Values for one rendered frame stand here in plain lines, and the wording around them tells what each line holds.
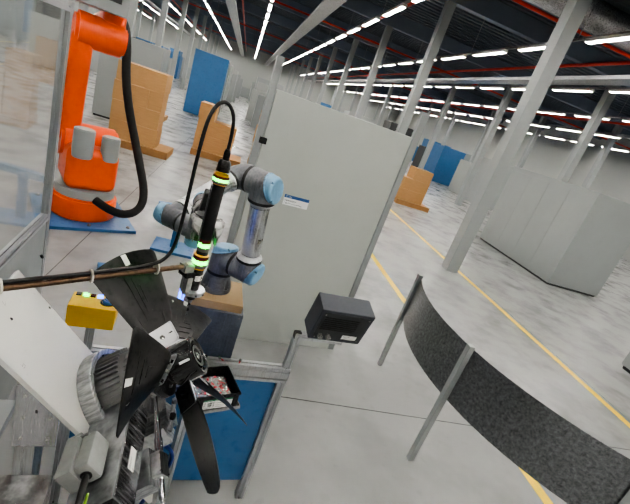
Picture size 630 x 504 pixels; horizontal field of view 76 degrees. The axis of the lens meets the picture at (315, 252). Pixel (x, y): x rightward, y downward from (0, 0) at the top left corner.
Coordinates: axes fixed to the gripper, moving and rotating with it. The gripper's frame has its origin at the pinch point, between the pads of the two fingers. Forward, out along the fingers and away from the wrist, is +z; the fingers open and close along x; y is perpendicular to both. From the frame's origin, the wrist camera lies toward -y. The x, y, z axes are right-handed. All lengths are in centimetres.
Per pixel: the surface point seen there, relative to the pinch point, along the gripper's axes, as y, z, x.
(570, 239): 47, -542, -821
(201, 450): 52, 26, -10
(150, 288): 21.8, -2.6, 11.4
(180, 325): 39.3, -12.0, -0.1
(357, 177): 0, -182, -119
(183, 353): 33.5, 9.9, -0.6
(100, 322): 57, -34, 26
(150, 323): 29.5, 3.3, 9.4
